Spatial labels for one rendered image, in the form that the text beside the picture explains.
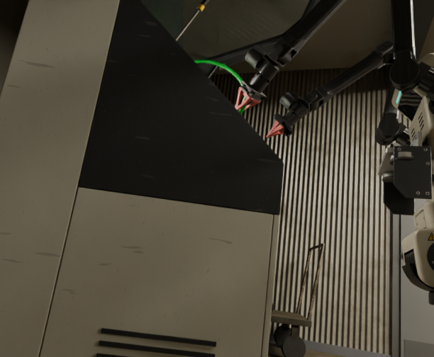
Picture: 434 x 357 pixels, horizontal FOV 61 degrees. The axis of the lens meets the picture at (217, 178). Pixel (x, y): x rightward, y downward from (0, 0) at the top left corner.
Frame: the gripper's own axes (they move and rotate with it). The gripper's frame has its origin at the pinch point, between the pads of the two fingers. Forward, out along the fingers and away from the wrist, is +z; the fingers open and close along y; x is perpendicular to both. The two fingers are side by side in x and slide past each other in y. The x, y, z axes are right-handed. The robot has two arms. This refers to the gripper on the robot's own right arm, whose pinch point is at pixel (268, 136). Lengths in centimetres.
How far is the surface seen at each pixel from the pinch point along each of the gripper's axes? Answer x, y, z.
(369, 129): -249, 20, -141
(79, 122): 59, 19, 51
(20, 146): 64, 22, 68
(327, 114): -254, 65, -121
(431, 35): -195, 45, -228
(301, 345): -180, -96, 57
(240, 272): 45, -42, 41
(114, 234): 55, -14, 62
